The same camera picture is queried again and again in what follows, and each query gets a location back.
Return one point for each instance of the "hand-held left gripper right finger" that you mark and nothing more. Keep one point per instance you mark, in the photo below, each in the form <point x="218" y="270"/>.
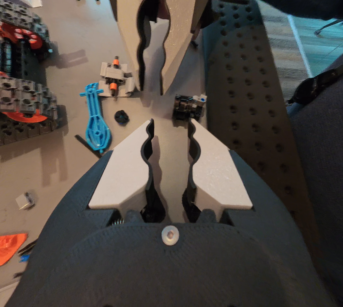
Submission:
<point x="219" y="178"/>

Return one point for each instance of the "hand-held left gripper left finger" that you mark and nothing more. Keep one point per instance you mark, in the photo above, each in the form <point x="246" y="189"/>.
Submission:
<point x="123" y="178"/>

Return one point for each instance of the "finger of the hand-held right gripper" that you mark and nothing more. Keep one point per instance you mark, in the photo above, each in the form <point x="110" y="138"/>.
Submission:
<point x="127" y="4"/>
<point x="182" y="4"/>

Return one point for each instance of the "black angled connector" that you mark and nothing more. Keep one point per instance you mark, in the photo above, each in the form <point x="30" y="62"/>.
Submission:
<point x="197" y="111"/>

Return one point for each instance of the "black toy wheel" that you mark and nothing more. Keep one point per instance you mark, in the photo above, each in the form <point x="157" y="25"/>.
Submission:
<point x="182" y="107"/>

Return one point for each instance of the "grey holed connector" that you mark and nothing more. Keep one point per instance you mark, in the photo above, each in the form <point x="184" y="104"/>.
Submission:
<point x="201" y="98"/>

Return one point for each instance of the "black elbow connector blue pin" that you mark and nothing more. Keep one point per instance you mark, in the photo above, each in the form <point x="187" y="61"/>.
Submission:
<point x="24" y="258"/>

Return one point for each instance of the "short black cross axle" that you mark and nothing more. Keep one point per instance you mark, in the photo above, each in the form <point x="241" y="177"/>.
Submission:
<point x="85" y="144"/>

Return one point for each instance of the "blue plastic tool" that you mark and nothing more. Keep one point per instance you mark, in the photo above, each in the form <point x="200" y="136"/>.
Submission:
<point x="95" y="124"/>

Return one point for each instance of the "white block with orange pins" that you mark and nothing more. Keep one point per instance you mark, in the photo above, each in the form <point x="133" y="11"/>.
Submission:
<point x="116" y="76"/>

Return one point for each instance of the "black perforated panel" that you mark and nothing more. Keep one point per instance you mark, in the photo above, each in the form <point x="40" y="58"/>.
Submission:
<point x="254" y="98"/>

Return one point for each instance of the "grey two-hole beam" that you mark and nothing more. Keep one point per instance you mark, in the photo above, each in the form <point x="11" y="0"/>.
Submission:
<point x="25" y="201"/>

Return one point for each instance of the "black friction pin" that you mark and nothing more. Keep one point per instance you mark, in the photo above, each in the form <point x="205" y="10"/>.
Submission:
<point x="28" y="246"/>

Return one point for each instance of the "tracked toy robot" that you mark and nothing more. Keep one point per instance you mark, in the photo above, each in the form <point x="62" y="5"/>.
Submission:
<point x="21" y="71"/>

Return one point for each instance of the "orange angled panel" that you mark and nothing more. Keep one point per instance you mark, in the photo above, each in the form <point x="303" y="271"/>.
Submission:
<point x="10" y="248"/>

